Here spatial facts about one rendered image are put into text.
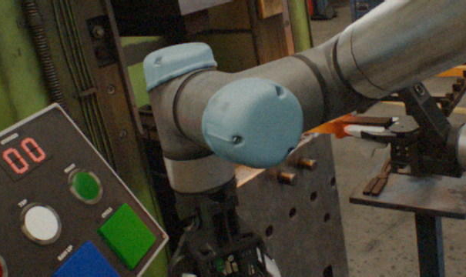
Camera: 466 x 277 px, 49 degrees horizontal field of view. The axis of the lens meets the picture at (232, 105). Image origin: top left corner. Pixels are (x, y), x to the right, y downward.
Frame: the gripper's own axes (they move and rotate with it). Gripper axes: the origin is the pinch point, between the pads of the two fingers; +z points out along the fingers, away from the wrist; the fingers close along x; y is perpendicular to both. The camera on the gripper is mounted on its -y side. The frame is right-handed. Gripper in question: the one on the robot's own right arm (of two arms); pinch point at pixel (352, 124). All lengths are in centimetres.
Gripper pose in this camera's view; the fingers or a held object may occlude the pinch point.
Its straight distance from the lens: 97.5
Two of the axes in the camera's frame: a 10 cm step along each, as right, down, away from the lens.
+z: -7.0, -0.5, 7.1
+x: 6.8, -3.5, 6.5
